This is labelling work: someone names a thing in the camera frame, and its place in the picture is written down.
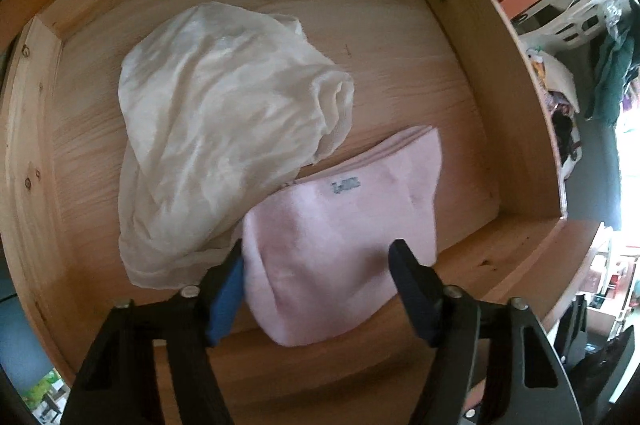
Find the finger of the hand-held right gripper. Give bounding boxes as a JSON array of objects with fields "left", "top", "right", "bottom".
[
  {"left": 575, "top": 295, "right": 590, "bottom": 348},
  {"left": 555, "top": 295, "right": 576, "bottom": 358}
]

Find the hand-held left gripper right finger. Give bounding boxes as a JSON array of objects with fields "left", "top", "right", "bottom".
[{"left": 388, "top": 239, "right": 586, "bottom": 425}]

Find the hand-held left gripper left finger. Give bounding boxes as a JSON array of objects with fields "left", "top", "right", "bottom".
[{"left": 72, "top": 237, "right": 247, "bottom": 425}]

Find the pink knit garment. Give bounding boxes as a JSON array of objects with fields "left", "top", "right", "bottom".
[{"left": 242, "top": 126, "right": 443, "bottom": 348}]

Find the cream sheer garment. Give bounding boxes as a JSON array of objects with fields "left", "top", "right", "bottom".
[{"left": 117, "top": 1, "right": 356, "bottom": 291}]

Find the grey mat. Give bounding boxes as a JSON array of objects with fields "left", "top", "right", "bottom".
[{"left": 570, "top": 115, "right": 623, "bottom": 226}]

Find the green printed packet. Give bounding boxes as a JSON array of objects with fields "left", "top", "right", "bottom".
[{"left": 22, "top": 367, "right": 68, "bottom": 411}]

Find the pile of small toys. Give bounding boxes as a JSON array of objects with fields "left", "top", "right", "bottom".
[{"left": 525, "top": 48, "right": 583, "bottom": 178}]

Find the dark green jacket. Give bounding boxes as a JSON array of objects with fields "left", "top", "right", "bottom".
[{"left": 585, "top": 25, "right": 640, "bottom": 126}]

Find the white lattice shelf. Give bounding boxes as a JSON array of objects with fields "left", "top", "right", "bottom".
[{"left": 515, "top": 0, "right": 626, "bottom": 51}]

